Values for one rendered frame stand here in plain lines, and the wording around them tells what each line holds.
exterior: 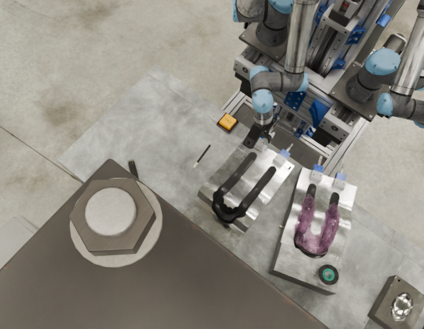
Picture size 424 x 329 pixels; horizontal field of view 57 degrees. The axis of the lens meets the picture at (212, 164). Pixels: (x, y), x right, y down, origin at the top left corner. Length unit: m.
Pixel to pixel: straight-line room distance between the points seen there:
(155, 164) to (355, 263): 1.00
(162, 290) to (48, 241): 0.15
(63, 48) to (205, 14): 1.16
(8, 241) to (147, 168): 0.86
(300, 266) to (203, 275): 1.19
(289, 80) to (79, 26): 2.23
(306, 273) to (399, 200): 1.46
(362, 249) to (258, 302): 1.41
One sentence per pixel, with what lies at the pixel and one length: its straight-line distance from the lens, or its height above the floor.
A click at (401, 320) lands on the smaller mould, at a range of 1.84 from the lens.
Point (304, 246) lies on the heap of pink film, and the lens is 1.70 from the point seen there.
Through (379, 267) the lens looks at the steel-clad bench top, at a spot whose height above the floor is 0.80.
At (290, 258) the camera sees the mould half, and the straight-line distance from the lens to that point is 1.65.
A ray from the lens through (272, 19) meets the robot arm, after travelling 1.81.
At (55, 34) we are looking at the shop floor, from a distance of 3.43.
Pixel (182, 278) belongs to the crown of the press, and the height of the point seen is 2.01.
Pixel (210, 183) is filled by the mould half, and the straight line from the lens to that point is 1.66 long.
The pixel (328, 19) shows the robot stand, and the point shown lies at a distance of 1.80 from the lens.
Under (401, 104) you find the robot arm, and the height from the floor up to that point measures 1.37.
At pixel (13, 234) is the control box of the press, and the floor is 1.47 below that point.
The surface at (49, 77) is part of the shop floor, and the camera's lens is 3.19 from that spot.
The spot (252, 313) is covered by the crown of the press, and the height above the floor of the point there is 2.00.
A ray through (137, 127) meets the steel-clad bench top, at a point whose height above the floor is 0.80.
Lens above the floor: 2.49
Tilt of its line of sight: 67 degrees down
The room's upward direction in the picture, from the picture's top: 9 degrees clockwise
